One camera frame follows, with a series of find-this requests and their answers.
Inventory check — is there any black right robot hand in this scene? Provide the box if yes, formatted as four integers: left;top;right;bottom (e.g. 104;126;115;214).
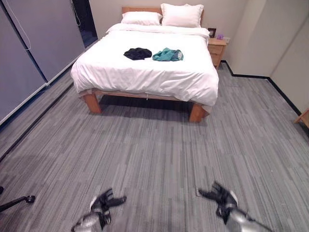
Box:
198;181;239;210

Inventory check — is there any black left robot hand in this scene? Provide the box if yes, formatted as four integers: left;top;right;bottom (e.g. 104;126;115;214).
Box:
89;188;127;214

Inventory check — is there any black tripod leg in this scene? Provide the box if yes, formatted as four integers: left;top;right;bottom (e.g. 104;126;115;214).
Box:
0;195;36;213

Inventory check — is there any wooden furniture corner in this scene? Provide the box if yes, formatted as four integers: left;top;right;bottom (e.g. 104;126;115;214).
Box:
294;109;309;124

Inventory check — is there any white duvet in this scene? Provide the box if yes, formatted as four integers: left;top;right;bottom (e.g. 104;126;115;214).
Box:
70;23;219;106

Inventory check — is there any wooden nightstand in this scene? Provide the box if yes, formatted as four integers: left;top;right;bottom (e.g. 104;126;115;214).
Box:
208;38;227;70

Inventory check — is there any teal garment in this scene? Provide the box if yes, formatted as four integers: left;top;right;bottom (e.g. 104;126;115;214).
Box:
152;47;184;62

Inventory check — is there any black garment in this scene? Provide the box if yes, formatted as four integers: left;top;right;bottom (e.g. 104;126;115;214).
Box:
123;47;153;61

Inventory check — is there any grey roller blind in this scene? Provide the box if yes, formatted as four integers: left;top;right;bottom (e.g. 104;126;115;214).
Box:
3;0;85;86
0;4;48;125

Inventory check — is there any upright white pillow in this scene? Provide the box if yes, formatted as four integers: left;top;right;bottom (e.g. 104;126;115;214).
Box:
160;3;205;28

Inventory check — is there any flat white pillow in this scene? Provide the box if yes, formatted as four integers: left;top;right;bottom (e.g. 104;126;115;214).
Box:
121;12;163;26

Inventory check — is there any wooden bed frame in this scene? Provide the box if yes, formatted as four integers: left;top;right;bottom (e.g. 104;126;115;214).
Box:
84;6;210;123

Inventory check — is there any white blind cord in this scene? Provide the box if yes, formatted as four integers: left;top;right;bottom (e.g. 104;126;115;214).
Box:
10;0;32;51

